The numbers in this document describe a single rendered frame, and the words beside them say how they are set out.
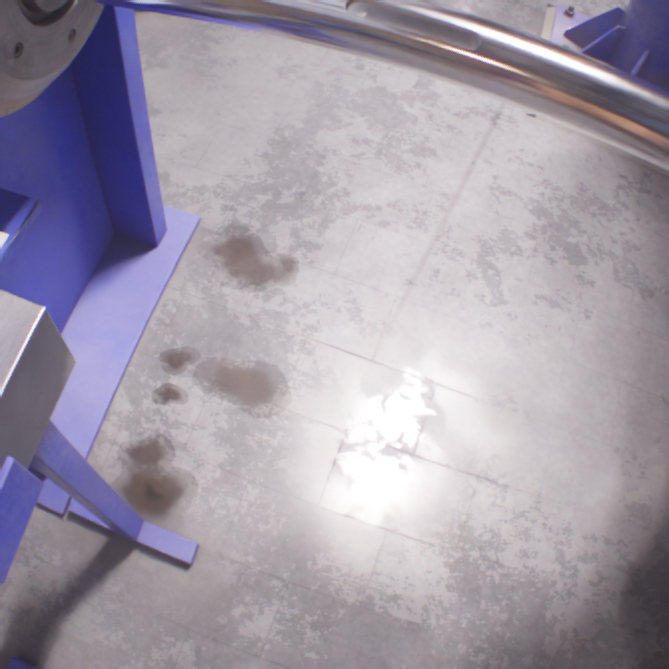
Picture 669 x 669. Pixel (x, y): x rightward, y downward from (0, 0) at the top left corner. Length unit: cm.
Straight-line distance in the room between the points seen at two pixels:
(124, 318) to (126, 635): 75
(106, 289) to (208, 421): 43
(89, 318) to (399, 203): 87
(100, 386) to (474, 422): 87
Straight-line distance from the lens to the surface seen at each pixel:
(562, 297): 185
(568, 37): 266
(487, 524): 155
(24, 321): 71
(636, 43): 236
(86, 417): 158
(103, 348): 163
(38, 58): 77
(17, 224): 88
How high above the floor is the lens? 146
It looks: 63 degrees down
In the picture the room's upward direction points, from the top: 13 degrees clockwise
